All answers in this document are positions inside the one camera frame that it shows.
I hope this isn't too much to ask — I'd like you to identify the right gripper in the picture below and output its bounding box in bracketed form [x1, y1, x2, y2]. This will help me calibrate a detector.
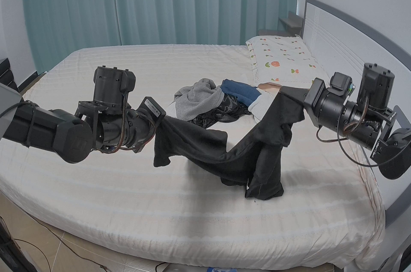
[303, 77, 357, 138]

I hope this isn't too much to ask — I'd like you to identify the bed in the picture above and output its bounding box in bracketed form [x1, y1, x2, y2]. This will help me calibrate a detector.
[0, 0, 411, 268]

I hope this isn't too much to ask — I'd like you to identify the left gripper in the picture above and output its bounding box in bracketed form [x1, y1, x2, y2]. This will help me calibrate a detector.
[124, 96, 167, 152]

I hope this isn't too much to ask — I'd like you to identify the white printed pillow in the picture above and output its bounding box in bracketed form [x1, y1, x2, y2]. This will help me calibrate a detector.
[246, 35, 322, 86]

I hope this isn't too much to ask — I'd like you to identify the black T-shirt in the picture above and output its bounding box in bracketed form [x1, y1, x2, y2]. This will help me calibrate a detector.
[153, 85, 306, 201]

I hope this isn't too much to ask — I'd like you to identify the pile of clothes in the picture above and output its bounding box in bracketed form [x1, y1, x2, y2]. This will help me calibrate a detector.
[168, 77, 284, 130]

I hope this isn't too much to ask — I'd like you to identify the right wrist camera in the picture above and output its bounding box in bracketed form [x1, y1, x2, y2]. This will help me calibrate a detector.
[330, 72, 355, 94]

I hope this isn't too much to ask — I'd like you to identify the black chest of drawers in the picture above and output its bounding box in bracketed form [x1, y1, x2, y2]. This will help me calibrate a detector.
[0, 58, 20, 95]

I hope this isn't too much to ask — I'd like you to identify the black cable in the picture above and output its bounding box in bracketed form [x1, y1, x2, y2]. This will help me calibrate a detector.
[316, 126, 381, 167]

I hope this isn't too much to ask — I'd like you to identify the grey bedside table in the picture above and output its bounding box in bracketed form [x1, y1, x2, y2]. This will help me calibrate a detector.
[258, 11, 304, 37]

